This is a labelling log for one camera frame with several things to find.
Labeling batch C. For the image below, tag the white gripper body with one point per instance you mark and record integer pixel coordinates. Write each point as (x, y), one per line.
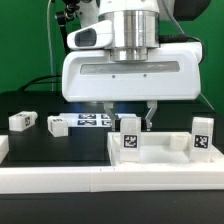
(94, 71)

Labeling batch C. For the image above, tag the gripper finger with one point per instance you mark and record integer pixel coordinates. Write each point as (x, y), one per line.
(152, 107)
(108, 108)

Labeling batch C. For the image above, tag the white square table top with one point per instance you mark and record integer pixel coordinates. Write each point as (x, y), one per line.
(160, 148)

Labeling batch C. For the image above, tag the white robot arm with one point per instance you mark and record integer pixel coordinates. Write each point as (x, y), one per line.
(136, 22)

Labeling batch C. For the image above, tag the white sheet with markers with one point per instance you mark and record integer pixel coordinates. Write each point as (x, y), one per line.
(86, 119)

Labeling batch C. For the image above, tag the white U-shaped fence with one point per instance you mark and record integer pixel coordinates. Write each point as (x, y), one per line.
(125, 177)

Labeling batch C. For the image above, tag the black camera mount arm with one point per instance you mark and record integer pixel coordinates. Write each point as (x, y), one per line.
(65, 16)

